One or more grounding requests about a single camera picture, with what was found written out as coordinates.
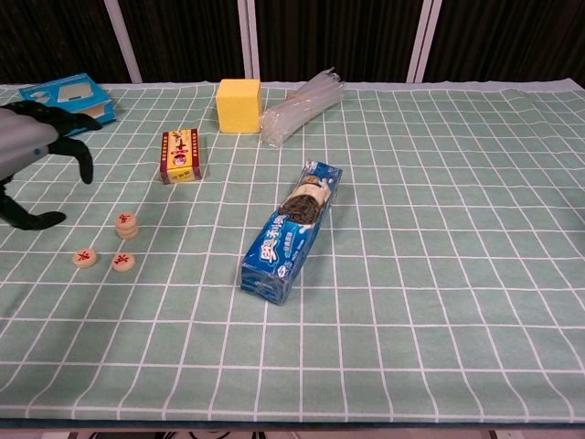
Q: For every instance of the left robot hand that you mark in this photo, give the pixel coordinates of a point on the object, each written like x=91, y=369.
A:
x=27, y=137

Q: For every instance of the round wooden chess piece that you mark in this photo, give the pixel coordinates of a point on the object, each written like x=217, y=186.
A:
x=123, y=262
x=85, y=258
x=129, y=235
x=131, y=229
x=124, y=218

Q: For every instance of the blue kitchen scale box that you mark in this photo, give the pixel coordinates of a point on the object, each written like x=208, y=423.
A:
x=73, y=91

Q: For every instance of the dark ribbed partition panel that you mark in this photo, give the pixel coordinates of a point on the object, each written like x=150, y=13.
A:
x=338, y=36
x=512, y=36
x=192, y=36
x=55, y=36

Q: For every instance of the red yellow card box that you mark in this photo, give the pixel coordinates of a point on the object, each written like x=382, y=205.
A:
x=183, y=153

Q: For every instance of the yellow sponge block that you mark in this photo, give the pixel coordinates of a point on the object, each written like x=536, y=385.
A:
x=238, y=107

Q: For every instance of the clear glue stick bundle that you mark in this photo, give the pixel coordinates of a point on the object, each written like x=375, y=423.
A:
x=301, y=107

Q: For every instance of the blue Oreo cookie pack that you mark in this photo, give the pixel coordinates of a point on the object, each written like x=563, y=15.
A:
x=292, y=233

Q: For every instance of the green checked tablecloth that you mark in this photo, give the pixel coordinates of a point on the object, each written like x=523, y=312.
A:
x=411, y=274

